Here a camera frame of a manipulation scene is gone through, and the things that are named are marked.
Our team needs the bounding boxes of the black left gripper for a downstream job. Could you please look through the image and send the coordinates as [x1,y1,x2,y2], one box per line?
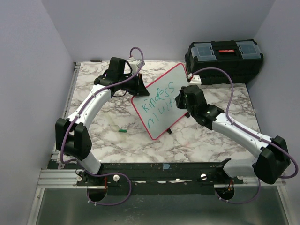
[118,72,149,96]

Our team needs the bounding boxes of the pink framed whiteboard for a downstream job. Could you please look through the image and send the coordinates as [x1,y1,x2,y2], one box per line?
[131,63,188,140]

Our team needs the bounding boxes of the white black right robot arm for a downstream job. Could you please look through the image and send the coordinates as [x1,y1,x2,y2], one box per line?
[175,85,291,184]

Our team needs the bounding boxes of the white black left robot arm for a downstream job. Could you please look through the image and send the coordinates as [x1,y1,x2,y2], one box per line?
[55,57,149,185]

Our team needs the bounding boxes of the blue tape piece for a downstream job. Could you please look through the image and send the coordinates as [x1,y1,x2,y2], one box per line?
[163,163,171,170]

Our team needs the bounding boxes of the black plastic toolbox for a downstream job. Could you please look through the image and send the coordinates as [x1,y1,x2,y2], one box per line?
[185,39,264,84]

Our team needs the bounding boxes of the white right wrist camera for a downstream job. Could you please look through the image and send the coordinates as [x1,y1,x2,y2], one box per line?
[187,74,202,87]

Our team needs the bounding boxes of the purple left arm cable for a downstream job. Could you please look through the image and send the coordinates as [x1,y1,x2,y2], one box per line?
[60,47,145,206]

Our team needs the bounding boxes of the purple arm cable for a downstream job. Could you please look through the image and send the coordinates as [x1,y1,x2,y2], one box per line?
[60,47,145,206]
[188,67,300,204]

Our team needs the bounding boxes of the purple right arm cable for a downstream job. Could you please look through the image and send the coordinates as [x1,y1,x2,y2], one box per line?
[188,67,300,204]

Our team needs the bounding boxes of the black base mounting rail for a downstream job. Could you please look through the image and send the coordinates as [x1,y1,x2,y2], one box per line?
[46,160,254,196]

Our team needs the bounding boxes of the aluminium frame extrusion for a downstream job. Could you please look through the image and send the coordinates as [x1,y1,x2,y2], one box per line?
[25,62,82,225]

